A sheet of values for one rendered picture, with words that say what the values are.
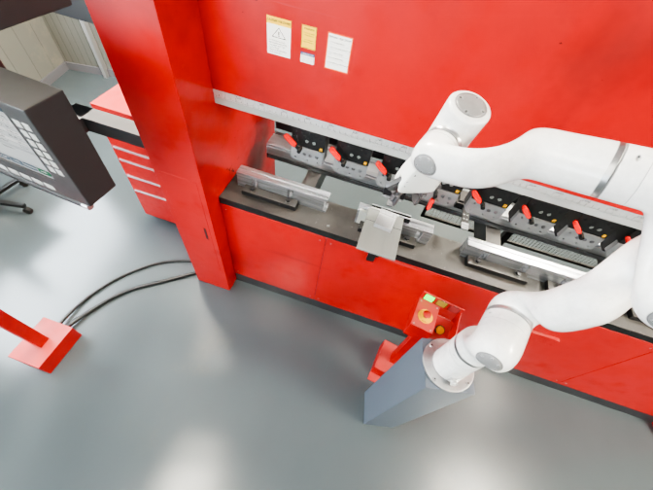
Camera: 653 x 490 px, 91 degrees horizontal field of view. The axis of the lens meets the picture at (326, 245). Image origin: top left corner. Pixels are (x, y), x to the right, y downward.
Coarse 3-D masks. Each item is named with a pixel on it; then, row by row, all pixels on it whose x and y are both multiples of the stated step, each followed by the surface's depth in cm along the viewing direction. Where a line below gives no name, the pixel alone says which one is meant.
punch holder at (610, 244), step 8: (616, 232) 131; (624, 232) 127; (632, 232) 124; (640, 232) 122; (608, 240) 134; (616, 240) 130; (624, 240) 127; (608, 248) 132; (616, 248) 130; (608, 256) 134
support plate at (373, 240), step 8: (368, 208) 158; (368, 216) 155; (376, 216) 155; (368, 224) 152; (400, 224) 154; (368, 232) 149; (376, 232) 149; (384, 232) 150; (392, 232) 150; (400, 232) 151; (360, 240) 145; (368, 240) 146; (376, 240) 147; (384, 240) 147; (392, 240) 148; (360, 248) 143; (368, 248) 143; (376, 248) 144; (384, 248) 145; (392, 248) 145; (384, 256) 142; (392, 256) 143
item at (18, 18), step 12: (0, 0) 70; (12, 0) 72; (24, 0) 74; (36, 0) 76; (48, 0) 78; (60, 0) 81; (0, 12) 71; (12, 12) 73; (24, 12) 75; (36, 12) 77; (48, 12) 79; (0, 24) 72; (12, 24) 73; (0, 60) 105
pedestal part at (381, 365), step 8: (384, 344) 210; (392, 344) 210; (384, 352) 207; (392, 352) 207; (376, 360) 205; (384, 360) 204; (376, 368) 201; (384, 368) 201; (368, 376) 207; (376, 376) 208
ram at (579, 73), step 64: (256, 0) 101; (320, 0) 96; (384, 0) 91; (448, 0) 87; (512, 0) 83; (576, 0) 80; (640, 0) 76; (256, 64) 117; (320, 64) 110; (384, 64) 104; (448, 64) 99; (512, 64) 94; (576, 64) 89; (640, 64) 85; (320, 128) 130; (384, 128) 121; (512, 128) 107; (576, 128) 102; (640, 128) 96; (576, 192) 118
